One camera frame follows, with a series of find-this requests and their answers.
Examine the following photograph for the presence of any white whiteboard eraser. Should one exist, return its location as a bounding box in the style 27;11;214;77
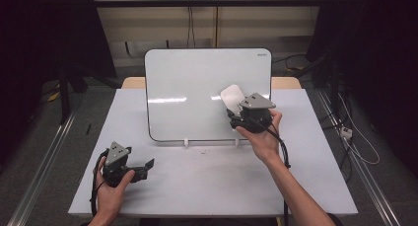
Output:
219;84;247;117

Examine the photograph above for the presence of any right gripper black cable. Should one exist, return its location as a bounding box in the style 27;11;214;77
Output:
252;117;292;226

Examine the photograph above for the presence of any black curtain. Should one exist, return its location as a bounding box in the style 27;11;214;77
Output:
0;0;118;168
305;0;418;180

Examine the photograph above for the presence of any white floor cable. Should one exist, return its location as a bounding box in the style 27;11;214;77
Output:
337;93;382;166

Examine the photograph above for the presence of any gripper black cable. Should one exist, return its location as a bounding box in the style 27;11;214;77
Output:
252;117;292;226
90;148;109;217

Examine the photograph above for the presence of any aluminium floor rail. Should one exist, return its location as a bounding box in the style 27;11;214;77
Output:
6;109;79;226
315;88;402;226

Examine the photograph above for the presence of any black floor cable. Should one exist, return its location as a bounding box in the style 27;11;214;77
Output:
272;53;308;64

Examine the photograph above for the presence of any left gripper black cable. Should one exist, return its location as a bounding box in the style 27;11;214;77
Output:
90;148;109;217

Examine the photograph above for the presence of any black horizontal bar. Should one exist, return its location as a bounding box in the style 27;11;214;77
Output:
93;0;325;8

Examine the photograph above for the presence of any black cable on wall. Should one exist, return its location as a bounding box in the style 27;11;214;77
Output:
186;5;195;49

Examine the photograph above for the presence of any person's left hand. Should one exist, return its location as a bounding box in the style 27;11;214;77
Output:
94;156;136;220

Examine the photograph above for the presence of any black metal stand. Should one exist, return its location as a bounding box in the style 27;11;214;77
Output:
57;65;87;125

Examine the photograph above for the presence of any white whiteboard with black frame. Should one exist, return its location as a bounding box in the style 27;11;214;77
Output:
144;47;273;144

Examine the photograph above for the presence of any person's right hand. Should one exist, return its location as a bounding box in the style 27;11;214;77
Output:
235;109;284;165

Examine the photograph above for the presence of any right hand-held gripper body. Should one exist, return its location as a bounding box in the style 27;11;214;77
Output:
238;92;277;134

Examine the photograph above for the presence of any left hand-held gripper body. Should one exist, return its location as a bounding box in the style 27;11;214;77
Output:
102;140;135;188

